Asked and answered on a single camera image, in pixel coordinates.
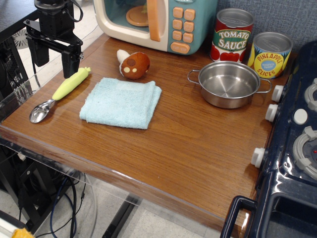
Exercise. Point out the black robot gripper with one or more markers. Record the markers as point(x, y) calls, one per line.
point(54, 30)

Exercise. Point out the light blue towel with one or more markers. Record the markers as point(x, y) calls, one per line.
point(121, 103)

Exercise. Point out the brown plush mushroom toy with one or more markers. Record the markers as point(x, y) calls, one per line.
point(133, 66)

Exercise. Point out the toy microwave oven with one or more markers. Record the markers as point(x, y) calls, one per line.
point(175, 26)

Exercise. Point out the small steel pot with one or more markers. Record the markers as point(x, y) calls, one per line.
point(228, 84)

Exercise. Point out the tomato sauce can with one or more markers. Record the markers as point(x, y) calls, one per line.
point(232, 31)

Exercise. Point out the pineapple slices can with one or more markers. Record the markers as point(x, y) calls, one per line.
point(269, 54)

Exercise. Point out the white stove knob middle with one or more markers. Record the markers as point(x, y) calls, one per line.
point(271, 112)

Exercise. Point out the white stove knob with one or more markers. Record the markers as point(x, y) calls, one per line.
point(257, 157)
point(271, 112)
point(277, 93)

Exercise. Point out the white stove knob lower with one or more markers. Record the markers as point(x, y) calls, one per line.
point(257, 157)

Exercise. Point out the white stove knob upper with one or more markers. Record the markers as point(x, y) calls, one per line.
point(277, 93)

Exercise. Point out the dark blue toy stove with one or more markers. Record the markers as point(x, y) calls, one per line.
point(286, 202)

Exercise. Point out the spoon with green handle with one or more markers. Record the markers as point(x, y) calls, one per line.
point(67, 86)

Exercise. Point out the black table frame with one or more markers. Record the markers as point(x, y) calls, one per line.
point(34, 187)

